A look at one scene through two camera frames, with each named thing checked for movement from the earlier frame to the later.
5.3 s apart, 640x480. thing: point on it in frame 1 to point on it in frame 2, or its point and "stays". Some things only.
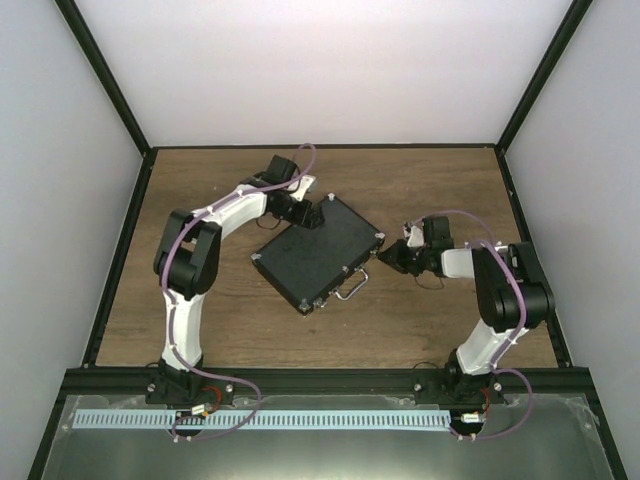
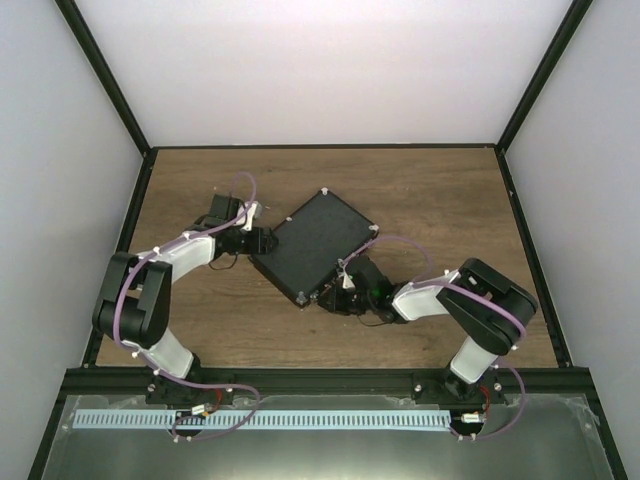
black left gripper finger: x=315 y=216 to x=272 y=242
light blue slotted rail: x=261 y=419 stays
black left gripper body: x=290 y=214 to x=252 y=248
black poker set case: x=303 y=263 stays
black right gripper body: x=413 y=262 to x=348 y=305
